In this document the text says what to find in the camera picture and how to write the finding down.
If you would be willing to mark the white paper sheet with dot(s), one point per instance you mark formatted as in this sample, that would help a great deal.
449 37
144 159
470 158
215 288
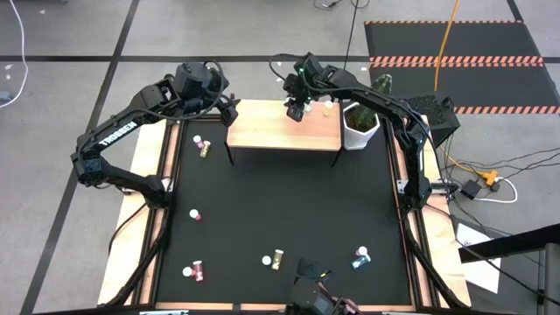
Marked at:
481 271

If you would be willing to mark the black table mat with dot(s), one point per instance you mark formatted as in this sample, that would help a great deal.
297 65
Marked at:
284 201

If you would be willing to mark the black power adapter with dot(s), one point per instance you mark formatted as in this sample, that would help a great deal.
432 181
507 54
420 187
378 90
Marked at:
471 189

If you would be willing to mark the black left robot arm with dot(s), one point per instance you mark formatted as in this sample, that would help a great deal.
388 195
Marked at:
118 129

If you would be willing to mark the orange power plug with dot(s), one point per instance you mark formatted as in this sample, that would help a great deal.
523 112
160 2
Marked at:
489 177

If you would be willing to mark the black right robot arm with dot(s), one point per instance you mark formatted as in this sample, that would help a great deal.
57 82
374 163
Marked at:
411 157

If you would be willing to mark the olive-yellow labelled pill bottle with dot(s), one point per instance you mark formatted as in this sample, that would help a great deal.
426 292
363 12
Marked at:
205 149

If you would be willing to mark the green cactus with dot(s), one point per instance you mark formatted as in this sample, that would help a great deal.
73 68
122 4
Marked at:
385 83

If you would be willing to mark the black striped-edge floor mat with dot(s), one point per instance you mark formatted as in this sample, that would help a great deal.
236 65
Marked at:
481 39

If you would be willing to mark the white planter pot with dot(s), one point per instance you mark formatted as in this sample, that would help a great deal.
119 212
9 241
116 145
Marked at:
356 140

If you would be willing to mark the yellow pill bottle white cap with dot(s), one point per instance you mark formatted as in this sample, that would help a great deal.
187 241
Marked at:
327 109

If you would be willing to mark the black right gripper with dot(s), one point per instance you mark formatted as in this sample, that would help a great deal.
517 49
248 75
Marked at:
306 79

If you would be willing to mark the red labelled pill bottle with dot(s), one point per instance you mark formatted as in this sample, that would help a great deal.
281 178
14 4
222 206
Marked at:
198 271

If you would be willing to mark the black perforated box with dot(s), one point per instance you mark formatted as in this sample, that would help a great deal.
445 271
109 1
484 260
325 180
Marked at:
437 118

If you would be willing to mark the grey metal post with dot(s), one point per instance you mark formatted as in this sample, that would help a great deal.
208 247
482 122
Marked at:
552 280

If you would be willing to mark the black desk board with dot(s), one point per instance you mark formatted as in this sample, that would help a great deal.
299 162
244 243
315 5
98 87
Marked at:
516 242

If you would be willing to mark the blue labelled pill bottle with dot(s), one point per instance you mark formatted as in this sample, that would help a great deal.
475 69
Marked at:
360 262

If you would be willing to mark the wooden shelf with black legs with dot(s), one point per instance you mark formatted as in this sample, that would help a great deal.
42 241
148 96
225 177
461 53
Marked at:
262 127

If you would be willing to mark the black aluminium table frame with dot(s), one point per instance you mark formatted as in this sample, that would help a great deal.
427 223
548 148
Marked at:
137 262

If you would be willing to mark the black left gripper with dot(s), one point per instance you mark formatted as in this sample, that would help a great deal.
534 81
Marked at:
228 114

